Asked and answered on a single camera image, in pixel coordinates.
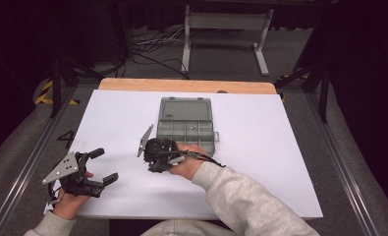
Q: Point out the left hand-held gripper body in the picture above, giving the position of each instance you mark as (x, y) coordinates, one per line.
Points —
(67, 167)

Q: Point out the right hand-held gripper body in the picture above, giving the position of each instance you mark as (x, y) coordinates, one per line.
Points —
(158, 154)

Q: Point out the grey transparent plastic organizer box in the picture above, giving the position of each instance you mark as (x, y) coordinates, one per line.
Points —
(185, 111)

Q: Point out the person's right hand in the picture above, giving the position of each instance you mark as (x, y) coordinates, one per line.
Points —
(191, 164)

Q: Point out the person's left hand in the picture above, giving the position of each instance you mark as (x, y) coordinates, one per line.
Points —
(68, 205)

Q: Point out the yellow black hazard tape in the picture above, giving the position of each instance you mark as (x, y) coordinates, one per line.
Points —
(45, 95)

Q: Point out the person's torso grey sweater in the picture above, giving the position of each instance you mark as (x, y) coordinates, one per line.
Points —
(181, 229)

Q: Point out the black metal stand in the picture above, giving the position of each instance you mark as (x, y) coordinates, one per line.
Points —
(55, 82)
(324, 88)

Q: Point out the white table cover board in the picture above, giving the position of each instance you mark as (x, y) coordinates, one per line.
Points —
(263, 164)

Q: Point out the aluminium floor rail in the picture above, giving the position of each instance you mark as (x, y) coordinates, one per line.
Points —
(345, 170)
(24, 164)

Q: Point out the metal stand frame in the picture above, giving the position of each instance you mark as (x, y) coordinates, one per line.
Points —
(227, 21)

